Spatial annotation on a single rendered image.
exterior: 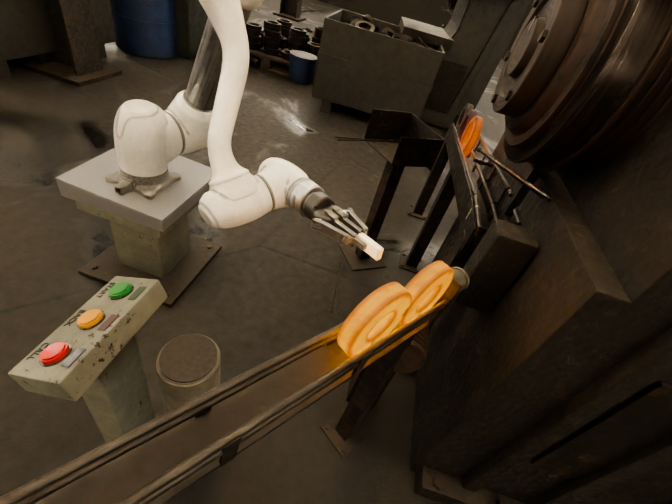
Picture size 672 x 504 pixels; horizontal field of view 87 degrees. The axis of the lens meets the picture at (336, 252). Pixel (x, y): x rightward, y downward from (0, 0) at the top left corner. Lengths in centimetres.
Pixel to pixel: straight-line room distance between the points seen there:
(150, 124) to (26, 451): 99
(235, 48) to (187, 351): 69
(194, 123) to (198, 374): 90
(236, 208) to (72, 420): 82
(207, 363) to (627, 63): 93
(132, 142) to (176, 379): 81
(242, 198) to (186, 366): 39
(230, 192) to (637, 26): 81
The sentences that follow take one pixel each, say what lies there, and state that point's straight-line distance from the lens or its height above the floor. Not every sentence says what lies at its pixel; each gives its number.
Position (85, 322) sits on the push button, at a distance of 76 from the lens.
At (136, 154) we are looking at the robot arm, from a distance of 134.
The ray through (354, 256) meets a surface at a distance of 186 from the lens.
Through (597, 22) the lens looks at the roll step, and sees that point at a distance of 88.
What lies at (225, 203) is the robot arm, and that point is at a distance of 87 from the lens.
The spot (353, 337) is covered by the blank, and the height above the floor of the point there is 74.
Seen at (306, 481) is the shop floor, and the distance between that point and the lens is 125.
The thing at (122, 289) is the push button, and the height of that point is 61.
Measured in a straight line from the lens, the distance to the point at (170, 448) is 55.
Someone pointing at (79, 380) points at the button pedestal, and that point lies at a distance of 72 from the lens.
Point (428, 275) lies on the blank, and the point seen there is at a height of 77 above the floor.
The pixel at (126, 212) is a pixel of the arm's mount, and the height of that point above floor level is 38.
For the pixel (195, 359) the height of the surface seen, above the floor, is 52.
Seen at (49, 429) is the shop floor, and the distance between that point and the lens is 138.
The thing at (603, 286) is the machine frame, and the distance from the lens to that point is 74.
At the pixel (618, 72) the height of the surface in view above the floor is 114.
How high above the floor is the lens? 119
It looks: 40 degrees down
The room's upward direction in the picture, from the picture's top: 17 degrees clockwise
